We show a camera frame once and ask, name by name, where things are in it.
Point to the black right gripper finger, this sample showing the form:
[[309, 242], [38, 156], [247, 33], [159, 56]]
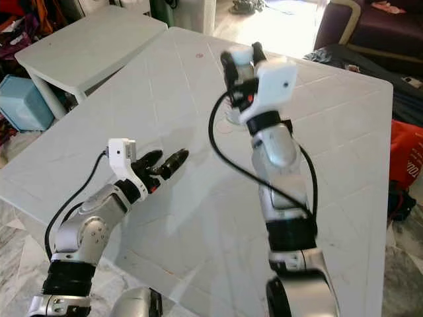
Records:
[[230, 69], [258, 54]]

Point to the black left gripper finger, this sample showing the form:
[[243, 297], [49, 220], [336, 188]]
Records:
[[174, 164], [151, 160]]

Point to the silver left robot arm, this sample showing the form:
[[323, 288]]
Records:
[[82, 228]]

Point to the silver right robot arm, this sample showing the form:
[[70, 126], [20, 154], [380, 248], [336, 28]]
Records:
[[287, 191]]

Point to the white cabinet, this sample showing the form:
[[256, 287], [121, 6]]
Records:
[[195, 12]]

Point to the large white plastic table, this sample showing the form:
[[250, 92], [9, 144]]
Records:
[[198, 238]]

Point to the black bag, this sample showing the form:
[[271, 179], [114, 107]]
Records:
[[370, 72]]

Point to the dark brown sofa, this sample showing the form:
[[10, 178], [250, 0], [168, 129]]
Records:
[[370, 30]]

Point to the silver robot torso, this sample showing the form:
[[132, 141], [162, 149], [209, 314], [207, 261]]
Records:
[[139, 304]]

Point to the small white plastic table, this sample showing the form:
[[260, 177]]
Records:
[[92, 43]]

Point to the pink cloth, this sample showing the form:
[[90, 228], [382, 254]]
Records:
[[388, 6]]

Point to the blue plastic bin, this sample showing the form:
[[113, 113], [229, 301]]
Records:
[[23, 102]]

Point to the purple bag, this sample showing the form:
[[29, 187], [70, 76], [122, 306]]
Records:
[[16, 33]]

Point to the red plastic bag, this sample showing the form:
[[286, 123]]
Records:
[[406, 155]]

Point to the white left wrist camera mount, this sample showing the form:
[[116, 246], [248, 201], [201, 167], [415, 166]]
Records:
[[120, 158]]

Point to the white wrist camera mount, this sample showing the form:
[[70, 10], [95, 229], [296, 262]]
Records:
[[120, 158], [276, 82]]

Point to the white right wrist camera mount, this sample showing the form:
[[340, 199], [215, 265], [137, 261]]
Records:
[[276, 82]]

